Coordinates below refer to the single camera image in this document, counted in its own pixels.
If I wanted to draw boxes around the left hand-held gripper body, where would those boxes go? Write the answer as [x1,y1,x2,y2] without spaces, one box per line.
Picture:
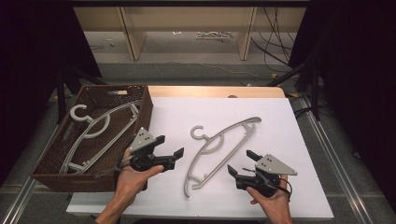
[128,126,177,172]

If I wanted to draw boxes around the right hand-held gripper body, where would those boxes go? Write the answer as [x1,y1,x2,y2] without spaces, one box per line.
[234,153,298,198]

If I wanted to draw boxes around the grey plastic clothes hanger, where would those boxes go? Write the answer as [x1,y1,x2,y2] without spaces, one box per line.
[183,116,262,199]
[59,100,143,175]
[59,101,144,174]

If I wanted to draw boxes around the brown woven basket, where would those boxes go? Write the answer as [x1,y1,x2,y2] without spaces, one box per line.
[30,84,154,193]

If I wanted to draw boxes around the person's right hand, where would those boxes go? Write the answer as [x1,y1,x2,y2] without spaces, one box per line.
[246,175,293,219]

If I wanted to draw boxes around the person's left hand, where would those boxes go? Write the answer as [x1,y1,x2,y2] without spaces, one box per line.
[115,147,165,202]

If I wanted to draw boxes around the white board mat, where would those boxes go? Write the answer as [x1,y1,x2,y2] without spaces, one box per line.
[65,96,334,222]

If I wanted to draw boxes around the black metal stand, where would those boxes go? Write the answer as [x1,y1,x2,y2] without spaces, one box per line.
[55,64,107,125]
[266,50,322,121]

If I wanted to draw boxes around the white plastic parts on floor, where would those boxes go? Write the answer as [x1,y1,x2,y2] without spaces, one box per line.
[195,30,233,42]

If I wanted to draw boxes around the dark curtain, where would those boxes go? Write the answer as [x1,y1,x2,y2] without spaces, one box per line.
[289,0,396,208]
[0,0,103,186]

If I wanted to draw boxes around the light wooden shelf unit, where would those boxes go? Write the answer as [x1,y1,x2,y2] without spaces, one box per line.
[73,6,307,62]

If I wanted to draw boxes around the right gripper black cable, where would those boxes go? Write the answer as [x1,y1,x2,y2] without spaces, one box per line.
[242,167,294,203]

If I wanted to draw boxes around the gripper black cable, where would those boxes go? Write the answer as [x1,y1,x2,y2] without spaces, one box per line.
[242,167,294,203]
[93,139,135,179]

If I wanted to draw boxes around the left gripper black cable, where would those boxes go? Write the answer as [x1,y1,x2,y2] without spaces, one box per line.
[93,139,135,179]

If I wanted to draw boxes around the black floor cables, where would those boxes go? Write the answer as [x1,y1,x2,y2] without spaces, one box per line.
[285,92,316,119]

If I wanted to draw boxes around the aluminium floor rail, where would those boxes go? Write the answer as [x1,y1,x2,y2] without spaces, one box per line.
[0,122,62,224]
[298,95,376,224]

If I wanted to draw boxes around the thin white floor cable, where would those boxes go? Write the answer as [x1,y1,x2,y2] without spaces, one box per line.
[146,60,274,80]

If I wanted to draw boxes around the bundle of black cables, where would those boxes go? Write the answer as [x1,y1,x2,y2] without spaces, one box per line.
[250,6,301,73]

